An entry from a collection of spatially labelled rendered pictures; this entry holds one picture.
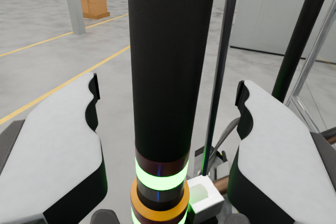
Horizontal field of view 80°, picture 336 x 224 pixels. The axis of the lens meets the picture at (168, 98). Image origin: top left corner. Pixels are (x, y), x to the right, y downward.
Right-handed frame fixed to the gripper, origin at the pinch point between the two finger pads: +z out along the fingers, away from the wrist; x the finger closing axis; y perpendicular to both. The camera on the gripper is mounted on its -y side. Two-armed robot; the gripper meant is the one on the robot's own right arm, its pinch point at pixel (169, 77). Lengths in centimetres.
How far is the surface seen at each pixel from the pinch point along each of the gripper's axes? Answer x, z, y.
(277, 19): 256, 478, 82
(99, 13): -241, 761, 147
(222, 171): 21, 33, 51
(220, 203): 5.0, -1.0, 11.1
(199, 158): 15, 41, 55
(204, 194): 3.6, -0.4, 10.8
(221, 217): 18, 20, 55
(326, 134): 18.9, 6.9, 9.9
